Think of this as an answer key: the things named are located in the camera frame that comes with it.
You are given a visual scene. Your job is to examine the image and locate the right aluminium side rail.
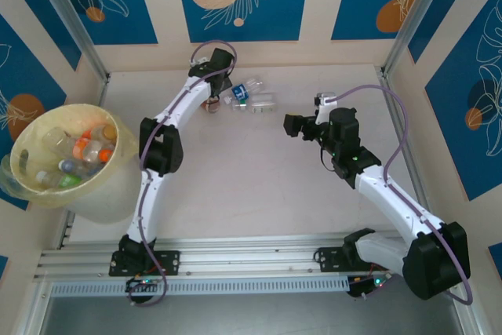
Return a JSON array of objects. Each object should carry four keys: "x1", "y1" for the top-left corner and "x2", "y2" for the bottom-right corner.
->
[{"x1": 374, "y1": 64, "x2": 444, "y2": 242}]

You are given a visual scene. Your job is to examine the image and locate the right controller board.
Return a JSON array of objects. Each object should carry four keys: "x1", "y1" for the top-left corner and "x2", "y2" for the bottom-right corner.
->
[{"x1": 347, "y1": 275, "x2": 393, "y2": 299}]

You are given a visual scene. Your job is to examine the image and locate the right aluminium post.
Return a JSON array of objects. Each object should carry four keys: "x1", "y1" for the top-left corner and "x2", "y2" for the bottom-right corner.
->
[{"x1": 380, "y1": 0, "x2": 460, "y2": 76}]

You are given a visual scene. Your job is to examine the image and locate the cream plastic bin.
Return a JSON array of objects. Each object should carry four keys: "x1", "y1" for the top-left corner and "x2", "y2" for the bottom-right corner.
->
[{"x1": 0, "y1": 103, "x2": 142, "y2": 225}]

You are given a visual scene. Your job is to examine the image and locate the white slotted cable duct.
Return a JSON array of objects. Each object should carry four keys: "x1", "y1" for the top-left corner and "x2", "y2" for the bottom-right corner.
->
[{"x1": 49, "y1": 275, "x2": 350, "y2": 297}]

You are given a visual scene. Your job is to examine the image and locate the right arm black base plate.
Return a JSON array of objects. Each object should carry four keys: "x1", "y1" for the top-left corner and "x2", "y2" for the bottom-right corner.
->
[{"x1": 313, "y1": 246, "x2": 391, "y2": 273}]

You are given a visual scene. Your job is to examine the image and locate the brown label plastic bottle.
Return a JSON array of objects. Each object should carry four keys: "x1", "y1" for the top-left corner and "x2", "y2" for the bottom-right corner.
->
[{"x1": 202, "y1": 97, "x2": 223, "y2": 115}]

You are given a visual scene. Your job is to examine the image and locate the left controller board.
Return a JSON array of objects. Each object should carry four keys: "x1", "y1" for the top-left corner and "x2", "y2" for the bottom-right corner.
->
[{"x1": 125, "y1": 276, "x2": 162, "y2": 293}]

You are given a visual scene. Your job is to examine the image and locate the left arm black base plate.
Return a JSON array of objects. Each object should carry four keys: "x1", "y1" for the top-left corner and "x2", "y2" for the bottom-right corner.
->
[{"x1": 108, "y1": 250, "x2": 181, "y2": 277}]

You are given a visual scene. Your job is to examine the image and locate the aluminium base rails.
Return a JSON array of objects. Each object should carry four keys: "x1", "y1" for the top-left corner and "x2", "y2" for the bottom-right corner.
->
[{"x1": 33, "y1": 232, "x2": 470, "y2": 283}]

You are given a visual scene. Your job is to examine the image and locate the orange label bottle brown cap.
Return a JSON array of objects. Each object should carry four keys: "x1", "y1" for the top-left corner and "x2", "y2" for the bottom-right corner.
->
[{"x1": 72, "y1": 125, "x2": 118, "y2": 154}]

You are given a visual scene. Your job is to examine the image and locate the aluminium post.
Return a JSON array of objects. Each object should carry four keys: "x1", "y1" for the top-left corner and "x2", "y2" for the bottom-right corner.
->
[
  {"x1": 26, "y1": 0, "x2": 111, "y2": 82},
  {"x1": 380, "y1": 0, "x2": 460, "y2": 76}
]

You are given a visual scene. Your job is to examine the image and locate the left aluminium post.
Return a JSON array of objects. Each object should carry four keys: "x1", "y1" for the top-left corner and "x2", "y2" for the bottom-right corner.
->
[{"x1": 26, "y1": 0, "x2": 111, "y2": 82}]

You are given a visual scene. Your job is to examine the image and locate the controller board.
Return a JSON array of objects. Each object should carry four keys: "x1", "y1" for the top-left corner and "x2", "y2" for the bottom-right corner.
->
[
  {"x1": 125, "y1": 276, "x2": 162, "y2": 293},
  {"x1": 347, "y1": 275, "x2": 393, "y2": 299}
]

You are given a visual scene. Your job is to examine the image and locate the clear bottle white label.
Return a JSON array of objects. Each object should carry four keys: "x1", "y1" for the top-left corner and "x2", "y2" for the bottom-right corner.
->
[{"x1": 231, "y1": 93, "x2": 278, "y2": 115}]

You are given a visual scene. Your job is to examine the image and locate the grey metal sheet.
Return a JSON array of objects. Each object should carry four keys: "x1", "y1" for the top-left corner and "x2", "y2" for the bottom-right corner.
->
[{"x1": 37, "y1": 294, "x2": 466, "y2": 335}]

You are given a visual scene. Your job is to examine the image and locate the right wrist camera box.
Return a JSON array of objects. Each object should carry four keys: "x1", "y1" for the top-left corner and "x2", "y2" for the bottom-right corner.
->
[{"x1": 313, "y1": 92, "x2": 338, "y2": 126}]

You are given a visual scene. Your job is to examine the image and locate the blue label plastic bottle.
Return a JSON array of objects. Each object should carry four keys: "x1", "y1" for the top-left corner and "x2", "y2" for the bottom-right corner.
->
[{"x1": 223, "y1": 75, "x2": 266, "y2": 104}]

